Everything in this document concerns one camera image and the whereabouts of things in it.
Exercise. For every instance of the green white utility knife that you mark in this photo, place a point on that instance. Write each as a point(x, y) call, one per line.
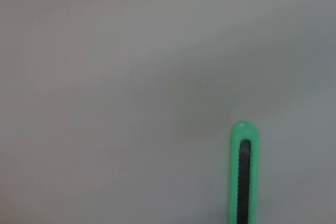
point(235, 171)

